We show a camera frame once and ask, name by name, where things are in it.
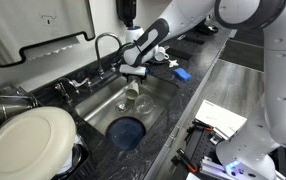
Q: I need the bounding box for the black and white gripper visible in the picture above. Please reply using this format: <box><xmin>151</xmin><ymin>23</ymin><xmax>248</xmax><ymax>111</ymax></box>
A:
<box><xmin>119</xmin><ymin>64</ymin><xmax>147</xmax><ymax>81</ymax></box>

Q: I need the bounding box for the cream ceramic mug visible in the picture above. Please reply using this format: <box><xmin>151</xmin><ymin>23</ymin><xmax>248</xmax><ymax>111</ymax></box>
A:
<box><xmin>125</xmin><ymin>82</ymin><xmax>139</xmax><ymax>100</ymax></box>

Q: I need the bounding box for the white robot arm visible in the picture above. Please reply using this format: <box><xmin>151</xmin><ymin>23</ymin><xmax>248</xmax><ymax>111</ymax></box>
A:
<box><xmin>123</xmin><ymin>0</ymin><xmax>286</xmax><ymax>180</ymax></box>

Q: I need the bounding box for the white printed mug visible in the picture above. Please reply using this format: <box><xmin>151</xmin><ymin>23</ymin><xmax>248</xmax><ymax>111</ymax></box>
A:
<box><xmin>154</xmin><ymin>46</ymin><xmax>169</xmax><ymax>61</ymax></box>

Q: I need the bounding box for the clear glass bowl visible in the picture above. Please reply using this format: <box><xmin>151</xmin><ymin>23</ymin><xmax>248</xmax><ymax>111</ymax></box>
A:
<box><xmin>135</xmin><ymin>94</ymin><xmax>154</xmax><ymax>114</ymax></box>

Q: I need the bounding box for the chrome faucet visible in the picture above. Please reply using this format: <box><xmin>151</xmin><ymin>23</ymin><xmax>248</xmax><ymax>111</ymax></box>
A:
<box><xmin>94</xmin><ymin>32</ymin><xmax>125</xmax><ymax>81</ymax></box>

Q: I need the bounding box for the blue sponge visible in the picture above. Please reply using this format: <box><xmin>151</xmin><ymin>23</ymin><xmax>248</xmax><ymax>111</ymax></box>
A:
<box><xmin>174</xmin><ymin>68</ymin><xmax>191</xmax><ymax>81</ymax></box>

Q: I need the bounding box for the stainless steel sink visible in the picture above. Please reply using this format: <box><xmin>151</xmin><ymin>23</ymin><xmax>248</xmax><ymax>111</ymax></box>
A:
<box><xmin>75</xmin><ymin>75</ymin><xmax>179</xmax><ymax>141</ymax></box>

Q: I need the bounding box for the dark blue plate in sink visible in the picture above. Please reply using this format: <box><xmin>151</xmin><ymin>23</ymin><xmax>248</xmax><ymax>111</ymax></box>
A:
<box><xmin>105</xmin><ymin>116</ymin><xmax>146</xmax><ymax>151</ymax></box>

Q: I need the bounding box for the black dish rack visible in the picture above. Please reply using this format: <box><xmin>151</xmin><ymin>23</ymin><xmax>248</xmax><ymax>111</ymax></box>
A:
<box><xmin>51</xmin><ymin>133</ymin><xmax>97</xmax><ymax>180</ymax></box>

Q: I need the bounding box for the white box on floor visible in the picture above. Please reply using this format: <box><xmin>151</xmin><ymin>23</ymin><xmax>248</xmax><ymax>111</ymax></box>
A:
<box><xmin>195</xmin><ymin>100</ymin><xmax>246</xmax><ymax>139</ymax></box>

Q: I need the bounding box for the cream plate in rack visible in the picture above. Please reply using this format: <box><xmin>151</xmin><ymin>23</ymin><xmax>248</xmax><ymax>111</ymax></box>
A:
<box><xmin>0</xmin><ymin>107</ymin><xmax>76</xmax><ymax>180</ymax></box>

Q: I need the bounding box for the paper towel dispenser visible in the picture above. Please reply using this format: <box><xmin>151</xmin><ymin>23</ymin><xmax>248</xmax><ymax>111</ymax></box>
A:
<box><xmin>0</xmin><ymin>0</ymin><xmax>95</xmax><ymax>67</ymax></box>

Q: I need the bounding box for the steel pot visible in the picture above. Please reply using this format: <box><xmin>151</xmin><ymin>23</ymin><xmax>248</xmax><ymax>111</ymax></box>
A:
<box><xmin>0</xmin><ymin>92</ymin><xmax>38</xmax><ymax>126</ymax></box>

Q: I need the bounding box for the black wall soap dispenser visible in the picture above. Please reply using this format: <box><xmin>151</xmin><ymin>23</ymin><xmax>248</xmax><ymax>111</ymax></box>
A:
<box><xmin>116</xmin><ymin>0</ymin><xmax>136</xmax><ymax>27</ymax></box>

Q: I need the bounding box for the cabinet handle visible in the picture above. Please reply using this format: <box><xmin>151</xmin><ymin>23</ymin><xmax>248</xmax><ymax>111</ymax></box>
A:
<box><xmin>170</xmin><ymin>126</ymin><xmax>180</xmax><ymax>138</ymax></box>
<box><xmin>165</xmin><ymin>136</ymin><xmax>174</xmax><ymax>148</ymax></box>

